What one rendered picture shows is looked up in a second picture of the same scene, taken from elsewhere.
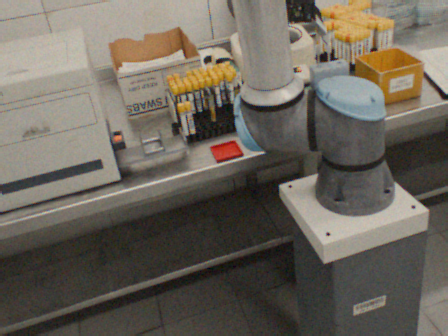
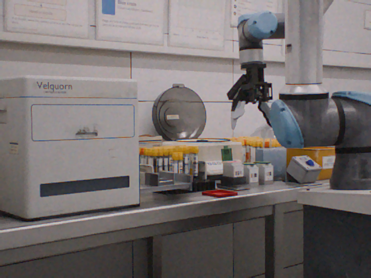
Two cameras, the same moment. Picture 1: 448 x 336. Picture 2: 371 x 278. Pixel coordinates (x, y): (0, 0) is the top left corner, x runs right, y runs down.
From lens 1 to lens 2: 0.91 m
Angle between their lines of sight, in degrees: 37
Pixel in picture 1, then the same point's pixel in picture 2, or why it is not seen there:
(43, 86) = (103, 89)
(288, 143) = (324, 129)
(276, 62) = (318, 61)
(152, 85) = not seen: hidden behind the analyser
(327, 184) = (351, 168)
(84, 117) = (126, 128)
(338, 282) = not seen: outside the picture
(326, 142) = (352, 127)
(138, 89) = not seen: hidden behind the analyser
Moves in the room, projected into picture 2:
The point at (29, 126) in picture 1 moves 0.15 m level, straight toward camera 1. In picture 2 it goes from (83, 125) to (132, 126)
